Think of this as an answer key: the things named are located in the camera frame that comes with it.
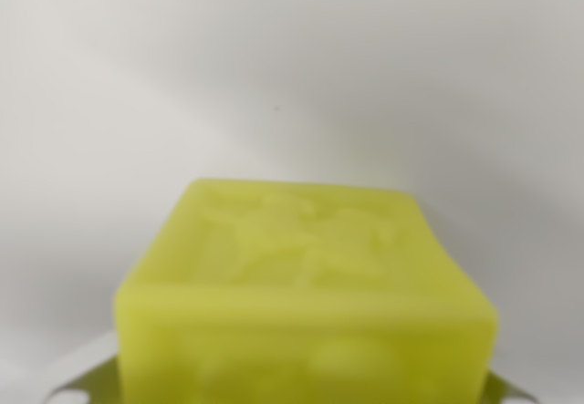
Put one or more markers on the black grey gripper right finger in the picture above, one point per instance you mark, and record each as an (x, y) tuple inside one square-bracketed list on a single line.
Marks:
[(506, 390)]

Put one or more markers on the black grey gripper left finger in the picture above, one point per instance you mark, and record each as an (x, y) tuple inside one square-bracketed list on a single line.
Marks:
[(93, 383)]

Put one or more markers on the yellow cube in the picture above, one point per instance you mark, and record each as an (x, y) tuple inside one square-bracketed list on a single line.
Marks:
[(301, 294)]

